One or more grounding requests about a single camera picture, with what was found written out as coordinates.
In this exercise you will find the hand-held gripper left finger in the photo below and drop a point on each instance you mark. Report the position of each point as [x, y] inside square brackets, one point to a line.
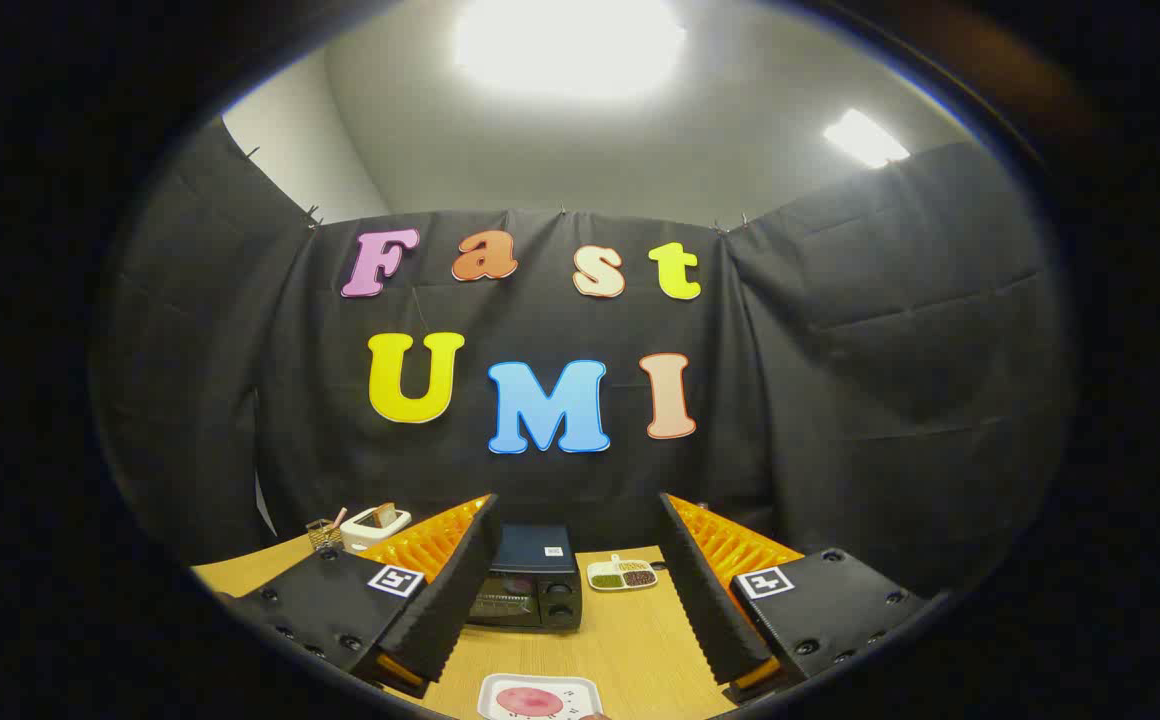
[455, 600]

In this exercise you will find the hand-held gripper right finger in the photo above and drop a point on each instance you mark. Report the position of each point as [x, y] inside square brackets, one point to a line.
[705, 600]

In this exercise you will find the black toaster oven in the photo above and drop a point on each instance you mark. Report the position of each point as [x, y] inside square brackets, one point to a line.
[535, 550]

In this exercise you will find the pink ham slice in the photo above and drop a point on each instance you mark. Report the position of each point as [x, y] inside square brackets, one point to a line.
[528, 702]

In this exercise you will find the white square plate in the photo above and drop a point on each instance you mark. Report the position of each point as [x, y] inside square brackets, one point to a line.
[580, 692]

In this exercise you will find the white bread toaster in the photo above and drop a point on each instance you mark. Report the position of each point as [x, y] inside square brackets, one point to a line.
[360, 537]

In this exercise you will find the white divided bean dish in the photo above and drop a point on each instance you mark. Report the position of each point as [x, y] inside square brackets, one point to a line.
[622, 575]

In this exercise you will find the brown bread slice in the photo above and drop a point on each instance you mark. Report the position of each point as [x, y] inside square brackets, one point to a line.
[385, 515]

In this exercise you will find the small ceiling light panel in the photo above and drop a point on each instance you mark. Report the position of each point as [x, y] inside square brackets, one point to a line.
[865, 138]

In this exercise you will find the large ceiling light panel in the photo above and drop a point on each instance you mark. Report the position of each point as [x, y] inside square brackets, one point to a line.
[570, 45]

